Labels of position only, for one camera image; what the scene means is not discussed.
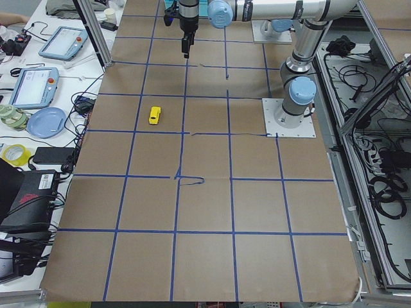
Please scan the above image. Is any yellow beetle toy car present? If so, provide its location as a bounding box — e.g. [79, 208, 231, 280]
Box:
[148, 106, 162, 125]

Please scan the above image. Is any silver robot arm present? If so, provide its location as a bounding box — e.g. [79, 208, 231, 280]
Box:
[207, 0, 356, 128]

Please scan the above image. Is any paper cup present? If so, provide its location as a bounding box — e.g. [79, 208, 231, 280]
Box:
[104, 8, 117, 24]

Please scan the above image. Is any black adapter box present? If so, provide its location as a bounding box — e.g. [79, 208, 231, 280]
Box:
[100, 21, 118, 31]

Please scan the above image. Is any upper blue teach pendant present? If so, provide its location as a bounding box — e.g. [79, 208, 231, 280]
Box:
[38, 26, 89, 61]

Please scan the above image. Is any blue teach pendant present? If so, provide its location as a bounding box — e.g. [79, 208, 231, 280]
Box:
[38, 26, 89, 61]
[9, 67, 60, 110]

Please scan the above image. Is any light blue plate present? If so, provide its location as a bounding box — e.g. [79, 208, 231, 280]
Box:
[26, 107, 66, 139]

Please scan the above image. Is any lower blue teach pendant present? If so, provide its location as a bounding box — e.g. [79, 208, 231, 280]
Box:
[9, 67, 60, 110]

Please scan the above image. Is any black power brick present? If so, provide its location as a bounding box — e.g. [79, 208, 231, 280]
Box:
[32, 147, 74, 165]

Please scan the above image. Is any green tape rolls stack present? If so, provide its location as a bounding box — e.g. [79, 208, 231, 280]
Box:
[1, 105, 29, 131]

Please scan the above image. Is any yellow tape roll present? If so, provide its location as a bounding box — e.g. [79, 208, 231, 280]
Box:
[2, 144, 31, 167]

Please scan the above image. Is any black computer box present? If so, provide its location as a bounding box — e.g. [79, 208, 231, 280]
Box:
[1, 160, 60, 234]

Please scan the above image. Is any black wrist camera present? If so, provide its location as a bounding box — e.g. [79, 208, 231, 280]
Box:
[163, 1, 179, 27]

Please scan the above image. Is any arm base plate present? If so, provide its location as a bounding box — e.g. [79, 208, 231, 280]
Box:
[252, 19, 293, 44]
[262, 98, 316, 138]

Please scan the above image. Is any aluminium frame post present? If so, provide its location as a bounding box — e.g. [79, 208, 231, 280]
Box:
[73, 0, 112, 68]

